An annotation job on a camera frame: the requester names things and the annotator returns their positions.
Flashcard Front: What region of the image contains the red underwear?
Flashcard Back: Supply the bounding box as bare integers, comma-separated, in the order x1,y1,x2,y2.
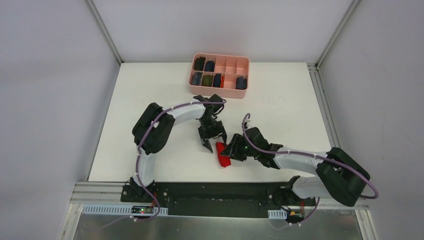
215,142,231,168

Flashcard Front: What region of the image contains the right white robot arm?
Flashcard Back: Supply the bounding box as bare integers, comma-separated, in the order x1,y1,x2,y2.
221,127,371,207

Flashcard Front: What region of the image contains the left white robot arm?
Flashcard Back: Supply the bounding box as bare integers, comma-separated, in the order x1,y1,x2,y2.
129,94,227,203

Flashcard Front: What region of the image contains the olive green rolled underwear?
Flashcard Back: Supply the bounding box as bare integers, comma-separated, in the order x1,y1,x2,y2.
201,74,213,87

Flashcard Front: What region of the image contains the blue orange rolled underwear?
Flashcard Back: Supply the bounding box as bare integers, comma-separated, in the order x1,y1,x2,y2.
212,73,225,88

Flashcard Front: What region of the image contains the blue striped rolled underwear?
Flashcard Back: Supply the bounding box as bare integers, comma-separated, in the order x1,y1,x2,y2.
189,71,203,86

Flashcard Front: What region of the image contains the dark blue rolled underwear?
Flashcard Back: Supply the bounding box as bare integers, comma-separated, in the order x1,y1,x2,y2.
235,76,248,90

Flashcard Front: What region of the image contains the navy rolled underwear top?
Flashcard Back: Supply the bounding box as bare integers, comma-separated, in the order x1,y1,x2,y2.
204,60,215,72

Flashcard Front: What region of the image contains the black rolled underwear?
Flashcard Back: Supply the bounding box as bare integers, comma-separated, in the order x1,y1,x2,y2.
193,56,206,71

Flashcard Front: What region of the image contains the pink compartment organizer box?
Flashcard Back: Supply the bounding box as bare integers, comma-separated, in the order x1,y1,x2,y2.
188,53,250,99

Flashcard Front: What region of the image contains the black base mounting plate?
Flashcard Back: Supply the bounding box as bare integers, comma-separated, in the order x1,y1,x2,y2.
120,179,316,218

